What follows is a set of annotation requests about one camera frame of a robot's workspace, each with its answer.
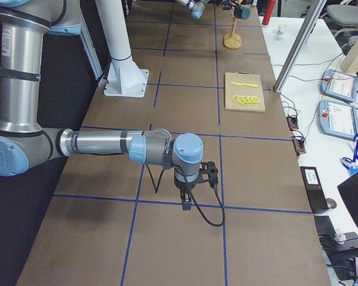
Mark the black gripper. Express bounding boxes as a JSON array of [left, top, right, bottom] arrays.
[[210, 0, 233, 10], [174, 176, 194, 211]]

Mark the dark teal HOME mug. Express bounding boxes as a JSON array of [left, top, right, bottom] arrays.
[[233, 5, 251, 20]]

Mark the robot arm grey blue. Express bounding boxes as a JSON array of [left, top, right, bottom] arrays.
[[175, 0, 236, 19], [0, 1, 203, 185]]

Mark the wooden cup storage rack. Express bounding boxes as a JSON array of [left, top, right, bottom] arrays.
[[223, 12, 242, 50]]

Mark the white paper cup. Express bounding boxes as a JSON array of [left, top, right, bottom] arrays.
[[276, 24, 287, 39]]

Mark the wooden knife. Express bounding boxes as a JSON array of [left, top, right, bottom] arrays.
[[230, 81, 258, 88]]

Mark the bamboo cutting board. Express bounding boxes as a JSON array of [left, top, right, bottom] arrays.
[[224, 72, 266, 113]]

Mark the grey office chair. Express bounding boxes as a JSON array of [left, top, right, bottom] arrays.
[[320, 1, 358, 38]]

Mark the orange black connector block near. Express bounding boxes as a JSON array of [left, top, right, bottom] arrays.
[[291, 130, 306, 157]]

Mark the orange black connector block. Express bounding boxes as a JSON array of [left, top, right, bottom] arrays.
[[286, 116, 299, 130], [291, 130, 306, 157]]

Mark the black box with label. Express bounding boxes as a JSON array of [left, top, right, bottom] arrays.
[[300, 166, 329, 214]]

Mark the orange black connector block far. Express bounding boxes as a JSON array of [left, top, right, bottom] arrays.
[[286, 116, 299, 130]]

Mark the teach pendant far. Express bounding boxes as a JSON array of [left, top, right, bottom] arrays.
[[321, 69, 358, 102]]

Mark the teach pendant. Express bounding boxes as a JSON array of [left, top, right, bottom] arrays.
[[317, 100, 358, 141], [321, 69, 358, 102]]

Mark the teach pendant near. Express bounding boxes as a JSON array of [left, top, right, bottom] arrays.
[[317, 100, 358, 141]]

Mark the black camera cable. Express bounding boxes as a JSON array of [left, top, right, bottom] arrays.
[[145, 162, 226, 227]]

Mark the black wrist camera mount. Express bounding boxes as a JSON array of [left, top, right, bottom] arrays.
[[195, 161, 218, 188]]

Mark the aluminium frame post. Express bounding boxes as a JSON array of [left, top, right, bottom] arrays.
[[273, 0, 327, 93]]

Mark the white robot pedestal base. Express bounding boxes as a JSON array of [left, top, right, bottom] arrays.
[[95, 0, 149, 98]]

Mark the blue lanyard badge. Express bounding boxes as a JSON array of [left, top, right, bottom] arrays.
[[341, 133, 358, 176]]

